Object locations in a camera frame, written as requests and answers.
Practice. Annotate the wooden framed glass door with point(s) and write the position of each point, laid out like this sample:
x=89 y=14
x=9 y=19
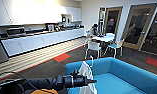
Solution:
x=113 y=20
x=140 y=26

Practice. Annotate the white upper kitchen cabinets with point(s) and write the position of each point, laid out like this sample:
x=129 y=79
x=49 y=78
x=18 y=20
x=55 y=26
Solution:
x=30 y=10

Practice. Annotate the dark coffee machine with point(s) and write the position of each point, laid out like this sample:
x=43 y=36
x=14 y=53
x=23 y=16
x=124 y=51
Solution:
x=65 y=18

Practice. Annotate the white kitchen cabinets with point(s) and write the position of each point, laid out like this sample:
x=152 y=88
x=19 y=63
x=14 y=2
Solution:
x=40 y=40
x=30 y=10

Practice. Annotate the black microwave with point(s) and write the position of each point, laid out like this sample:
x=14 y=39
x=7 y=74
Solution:
x=15 y=31

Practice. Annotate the blue sofa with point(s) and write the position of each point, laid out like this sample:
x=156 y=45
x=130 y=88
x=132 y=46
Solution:
x=127 y=76

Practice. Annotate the white shirt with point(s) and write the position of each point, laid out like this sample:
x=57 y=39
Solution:
x=87 y=75

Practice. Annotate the white lower kitchen cabinets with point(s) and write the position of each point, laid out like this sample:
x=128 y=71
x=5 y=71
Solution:
x=40 y=40

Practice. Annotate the person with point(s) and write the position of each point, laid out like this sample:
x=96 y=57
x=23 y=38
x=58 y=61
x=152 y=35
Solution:
x=93 y=31

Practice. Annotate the white chair with blue seat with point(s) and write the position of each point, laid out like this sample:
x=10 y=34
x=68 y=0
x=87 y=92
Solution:
x=114 y=45

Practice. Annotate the white square table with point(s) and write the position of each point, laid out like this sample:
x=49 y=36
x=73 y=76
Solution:
x=103 y=38

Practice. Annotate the small dark countertop appliance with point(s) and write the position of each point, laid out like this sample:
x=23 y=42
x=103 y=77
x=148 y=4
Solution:
x=50 y=27

